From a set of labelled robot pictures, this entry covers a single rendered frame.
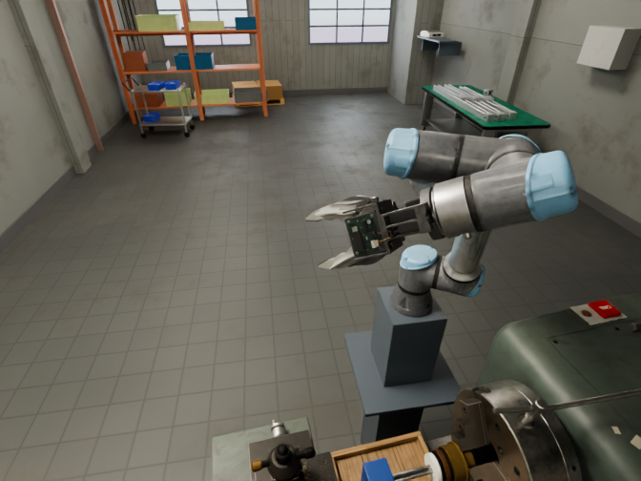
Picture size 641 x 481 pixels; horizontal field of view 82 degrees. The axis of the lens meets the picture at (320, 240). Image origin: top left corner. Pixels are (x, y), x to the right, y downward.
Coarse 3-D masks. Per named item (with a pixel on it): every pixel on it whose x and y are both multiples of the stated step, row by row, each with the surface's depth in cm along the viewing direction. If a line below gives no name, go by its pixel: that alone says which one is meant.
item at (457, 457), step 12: (456, 444) 93; (444, 456) 90; (456, 456) 90; (468, 456) 91; (444, 468) 89; (456, 468) 89; (468, 468) 90; (444, 480) 88; (456, 480) 89; (468, 480) 89
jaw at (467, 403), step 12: (480, 396) 95; (468, 408) 93; (480, 408) 93; (456, 420) 96; (468, 420) 93; (480, 420) 93; (456, 432) 95; (468, 432) 92; (480, 432) 93; (468, 444) 92; (480, 444) 92
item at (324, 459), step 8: (320, 456) 100; (328, 456) 100; (304, 464) 98; (312, 464) 98; (320, 464) 98; (328, 464) 98; (256, 472) 96; (264, 472) 96; (312, 472) 96; (320, 472) 96; (328, 472) 96; (256, 480) 95; (264, 480) 95; (304, 480) 95; (312, 480) 95; (320, 480) 95; (328, 480) 95; (336, 480) 95
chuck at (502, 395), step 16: (496, 384) 99; (496, 400) 91; (512, 400) 90; (496, 416) 89; (512, 416) 86; (496, 432) 89; (512, 432) 84; (528, 432) 84; (544, 432) 84; (496, 448) 90; (512, 448) 84; (528, 448) 82; (544, 448) 82; (512, 464) 85; (528, 464) 80; (544, 464) 81; (560, 464) 81; (512, 480) 86; (528, 480) 80; (544, 480) 80; (560, 480) 80
